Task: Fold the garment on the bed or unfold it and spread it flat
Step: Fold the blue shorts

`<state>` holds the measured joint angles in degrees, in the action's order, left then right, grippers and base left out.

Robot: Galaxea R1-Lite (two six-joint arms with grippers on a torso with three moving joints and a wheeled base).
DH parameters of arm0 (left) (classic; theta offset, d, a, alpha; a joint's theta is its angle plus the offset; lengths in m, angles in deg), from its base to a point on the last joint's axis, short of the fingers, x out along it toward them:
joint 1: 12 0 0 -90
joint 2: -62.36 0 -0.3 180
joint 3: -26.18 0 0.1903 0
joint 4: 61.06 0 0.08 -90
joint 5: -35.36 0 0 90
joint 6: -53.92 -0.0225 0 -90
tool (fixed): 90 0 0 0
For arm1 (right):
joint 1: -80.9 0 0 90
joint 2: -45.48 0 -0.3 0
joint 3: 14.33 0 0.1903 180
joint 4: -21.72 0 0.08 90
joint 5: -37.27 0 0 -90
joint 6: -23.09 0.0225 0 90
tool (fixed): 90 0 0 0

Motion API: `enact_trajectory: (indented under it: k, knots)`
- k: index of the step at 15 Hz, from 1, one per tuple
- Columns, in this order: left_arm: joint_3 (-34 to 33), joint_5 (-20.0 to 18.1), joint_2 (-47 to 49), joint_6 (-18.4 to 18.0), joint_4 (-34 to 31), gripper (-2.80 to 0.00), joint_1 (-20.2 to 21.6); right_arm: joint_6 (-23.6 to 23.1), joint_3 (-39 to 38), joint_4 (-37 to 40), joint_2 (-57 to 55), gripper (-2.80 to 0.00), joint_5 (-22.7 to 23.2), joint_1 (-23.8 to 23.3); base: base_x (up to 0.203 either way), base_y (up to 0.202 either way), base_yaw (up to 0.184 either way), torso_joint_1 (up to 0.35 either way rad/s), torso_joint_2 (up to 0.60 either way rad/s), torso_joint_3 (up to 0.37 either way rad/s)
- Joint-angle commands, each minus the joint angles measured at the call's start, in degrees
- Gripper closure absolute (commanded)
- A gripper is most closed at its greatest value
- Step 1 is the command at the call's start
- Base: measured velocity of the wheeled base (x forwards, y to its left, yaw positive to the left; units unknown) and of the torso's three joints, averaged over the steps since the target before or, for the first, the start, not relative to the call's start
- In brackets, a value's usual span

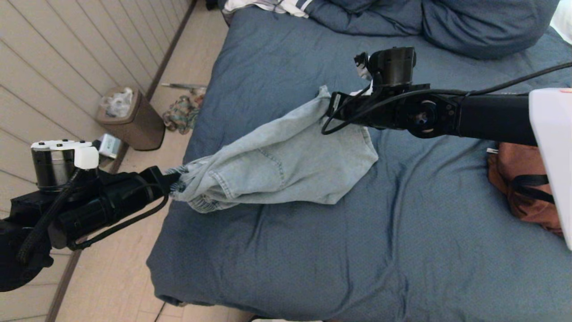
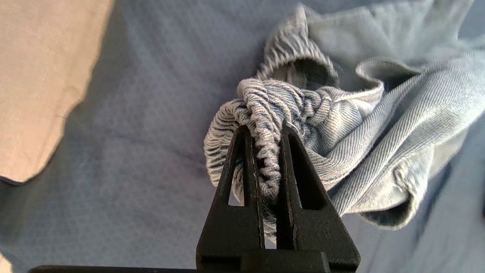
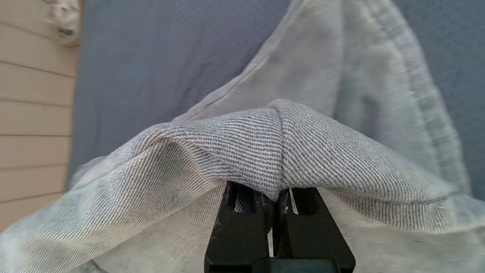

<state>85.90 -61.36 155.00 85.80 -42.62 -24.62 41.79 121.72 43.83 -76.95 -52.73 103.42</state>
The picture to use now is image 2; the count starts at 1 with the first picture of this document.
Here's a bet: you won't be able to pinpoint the blue bed cover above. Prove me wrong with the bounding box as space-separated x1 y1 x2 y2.
0 0 485 273

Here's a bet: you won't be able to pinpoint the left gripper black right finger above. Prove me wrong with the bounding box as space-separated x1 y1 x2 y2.
275 126 361 271

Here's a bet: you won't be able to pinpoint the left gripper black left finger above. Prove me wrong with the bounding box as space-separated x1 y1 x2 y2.
196 125 266 271

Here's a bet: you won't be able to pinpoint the light blue denim shorts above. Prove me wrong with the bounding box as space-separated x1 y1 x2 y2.
203 0 485 243

